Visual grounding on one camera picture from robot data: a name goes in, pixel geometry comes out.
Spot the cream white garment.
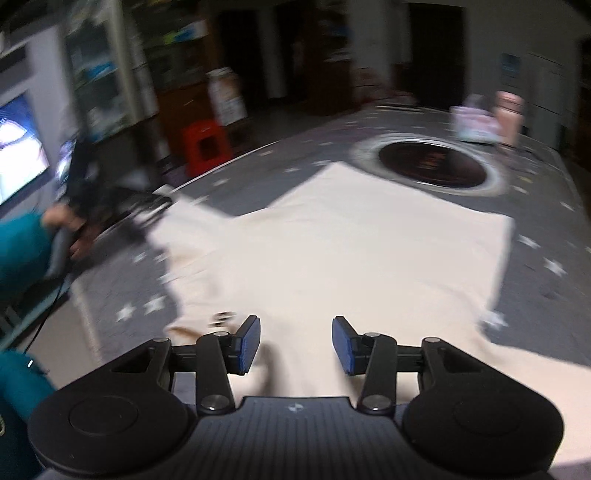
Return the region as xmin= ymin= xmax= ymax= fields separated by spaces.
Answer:
xmin=148 ymin=164 xmax=591 ymax=472

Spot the pink insulated bottle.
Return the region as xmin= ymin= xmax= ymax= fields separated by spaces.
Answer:
xmin=492 ymin=90 xmax=528 ymax=147

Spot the pink white tissue pack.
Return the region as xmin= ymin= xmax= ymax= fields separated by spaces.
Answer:
xmin=450 ymin=93 xmax=502 ymax=144

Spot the cluttered shelf unit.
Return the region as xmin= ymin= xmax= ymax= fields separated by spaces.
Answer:
xmin=62 ymin=0 xmax=160 ymax=141

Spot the white carton box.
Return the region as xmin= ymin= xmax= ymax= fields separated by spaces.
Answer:
xmin=207 ymin=67 xmax=246 ymax=127

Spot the red plastic stool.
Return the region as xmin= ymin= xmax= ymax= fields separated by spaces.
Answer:
xmin=180 ymin=119 xmax=234 ymax=179

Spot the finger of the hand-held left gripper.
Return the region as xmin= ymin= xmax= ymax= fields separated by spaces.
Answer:
xmin=115 ymin=184 xmax=174 ymax=243

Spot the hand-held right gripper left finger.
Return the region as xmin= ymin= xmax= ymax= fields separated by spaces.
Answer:
xmin=111 ymin=315 xmax=262 ymax=413

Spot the person's teal jacket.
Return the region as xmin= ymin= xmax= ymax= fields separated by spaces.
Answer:
xmin=0 ymin=350 xmax=58 ymax=480

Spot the person's left forearm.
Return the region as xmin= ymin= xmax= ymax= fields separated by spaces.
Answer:
xmin=0 ymin=213 xmax=57 ymax=303

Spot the thin black cable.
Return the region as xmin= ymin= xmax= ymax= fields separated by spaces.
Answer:
xmin=18 ymin=270 xmax=72 ymax=363

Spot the person's left hand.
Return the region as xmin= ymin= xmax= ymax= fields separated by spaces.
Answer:
xmin=41 ymin=203 xmax=94 ymax=260

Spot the television screen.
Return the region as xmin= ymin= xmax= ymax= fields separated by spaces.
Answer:
xmin=0 ymin=92 xmax=52 ymax=207

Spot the grey star print tablecloth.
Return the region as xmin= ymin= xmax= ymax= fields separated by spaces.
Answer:
xmin=69 ymin=104 xmax=591 ymax=480

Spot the round black induction cooktop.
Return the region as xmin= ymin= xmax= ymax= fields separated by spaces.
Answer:
xmin=351 ymin=131 xmax=509 ymax=197

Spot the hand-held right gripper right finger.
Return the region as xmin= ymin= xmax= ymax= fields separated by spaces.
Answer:
xmin=332 ymin=316 xmax=482 ymax=414

